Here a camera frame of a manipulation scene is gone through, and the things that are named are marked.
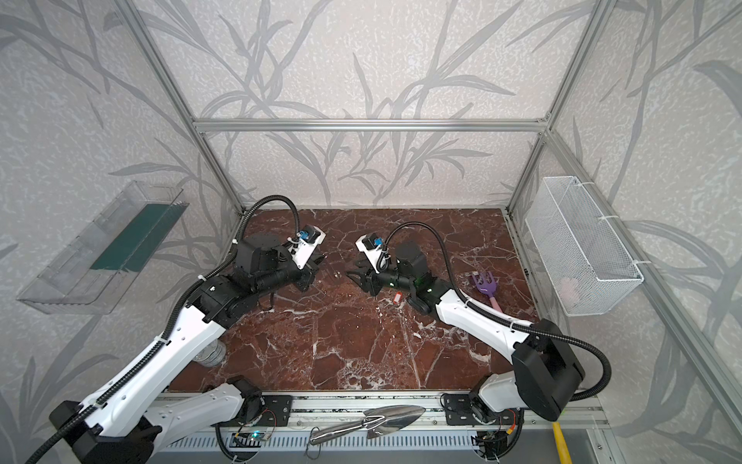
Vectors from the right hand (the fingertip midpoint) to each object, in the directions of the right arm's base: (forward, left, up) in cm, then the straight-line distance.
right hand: (352, 259), depth 75 cm
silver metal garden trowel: (-33, -7, -22) cm, 41 cm away
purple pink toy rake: (+5, -43, -24) cm, 49 cm away
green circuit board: (-36, +23, -24) cm, 49 cm away
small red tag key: (+2, -12, -26) cm, 29 cm away
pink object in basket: (-8, -55, -3) cm, 56 cm away
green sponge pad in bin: (-4, +46, +12) cm, 47 cm away
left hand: (-1, +6, +6) cm, 8 cm away
